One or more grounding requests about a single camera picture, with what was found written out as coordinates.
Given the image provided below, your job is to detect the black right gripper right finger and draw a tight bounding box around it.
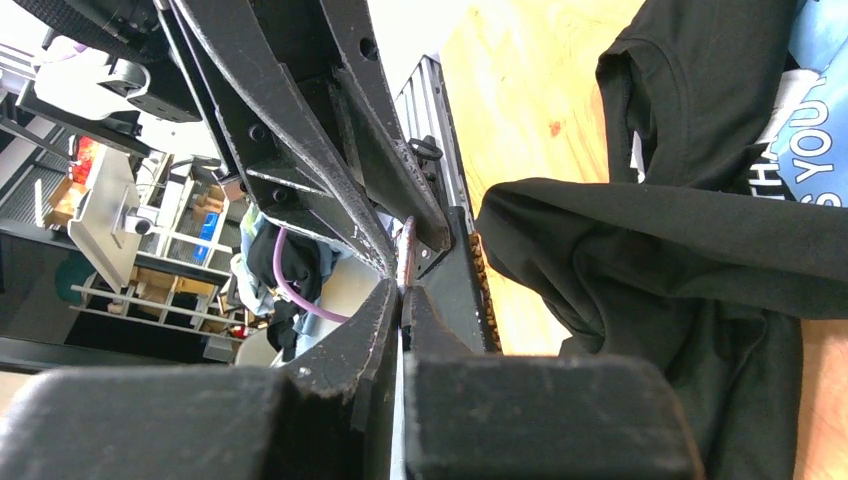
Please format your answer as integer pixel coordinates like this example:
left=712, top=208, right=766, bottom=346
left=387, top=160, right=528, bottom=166
left=402, top=287, right=704, bottom=479

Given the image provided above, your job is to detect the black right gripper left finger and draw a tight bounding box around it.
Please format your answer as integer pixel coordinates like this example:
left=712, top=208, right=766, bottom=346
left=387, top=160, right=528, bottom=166
left=1, top=280, right=399, bottom=479

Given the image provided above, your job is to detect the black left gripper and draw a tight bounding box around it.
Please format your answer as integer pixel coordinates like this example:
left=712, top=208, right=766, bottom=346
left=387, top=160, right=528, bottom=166
left=22, top=1, right=451, bottom=277

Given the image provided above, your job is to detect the round colourful brooch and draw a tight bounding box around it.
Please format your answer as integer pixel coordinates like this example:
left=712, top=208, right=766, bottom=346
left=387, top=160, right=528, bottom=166
left=396, top=217, right=416, bottom=292

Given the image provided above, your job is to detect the black printed t-shirt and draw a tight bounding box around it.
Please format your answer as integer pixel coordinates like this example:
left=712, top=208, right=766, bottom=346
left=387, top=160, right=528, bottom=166
left=477, top=1, right=847, bottom=479

